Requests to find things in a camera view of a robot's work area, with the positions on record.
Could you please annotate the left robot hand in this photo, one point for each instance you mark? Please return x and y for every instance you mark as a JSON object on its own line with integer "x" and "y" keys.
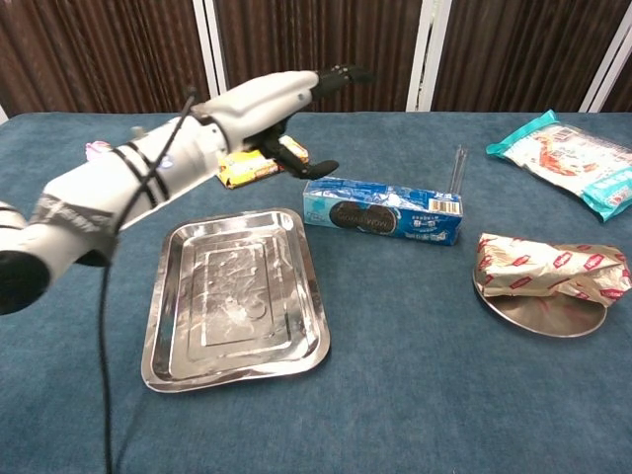
{"x": 266, "y": 99}

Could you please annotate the blue cookie box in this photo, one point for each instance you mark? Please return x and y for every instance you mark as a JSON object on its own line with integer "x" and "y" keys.
{"x": 385, "y": 212}

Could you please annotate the red white snack bag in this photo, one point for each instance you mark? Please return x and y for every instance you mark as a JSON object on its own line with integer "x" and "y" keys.
{"x": 543, "y": 266}

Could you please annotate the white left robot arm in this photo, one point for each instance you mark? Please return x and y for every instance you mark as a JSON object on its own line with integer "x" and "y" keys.
{"x": 99, "y": 187}

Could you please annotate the yellow snack bar package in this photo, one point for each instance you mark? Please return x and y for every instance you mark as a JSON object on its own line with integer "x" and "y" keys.
{"x": 242, "y": 168}

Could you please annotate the brown pleated screen panel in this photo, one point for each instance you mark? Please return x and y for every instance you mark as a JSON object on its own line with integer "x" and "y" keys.
{"x": 623, "y": 94}
{"x": 321, "y": 34}
{"x": 518, "y": 49}
{"x": 99, "y": 49}

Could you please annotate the pink artificial rose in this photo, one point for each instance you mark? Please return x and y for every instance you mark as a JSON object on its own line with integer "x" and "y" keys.
{"x": 94, "y": 148}

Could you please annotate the rectangular stainless steel tray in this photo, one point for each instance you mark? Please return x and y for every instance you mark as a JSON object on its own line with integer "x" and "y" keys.
{"x": 237, "y": 296}

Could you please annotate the glass tube with white cap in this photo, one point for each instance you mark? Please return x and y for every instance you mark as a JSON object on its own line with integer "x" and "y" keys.
{"x": 459, "y": 168}

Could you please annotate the white and teal snack bag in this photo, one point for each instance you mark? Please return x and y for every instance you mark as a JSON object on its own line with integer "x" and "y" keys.
{"x": 568, "y": 158}

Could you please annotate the teal tablecloth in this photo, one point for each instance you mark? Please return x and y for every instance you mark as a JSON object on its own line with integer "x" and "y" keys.
{"x": 395, "y": 395}

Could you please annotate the round stainless steel plate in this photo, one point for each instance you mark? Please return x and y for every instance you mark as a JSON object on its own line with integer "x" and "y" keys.
{"x": 543, "y": 318}

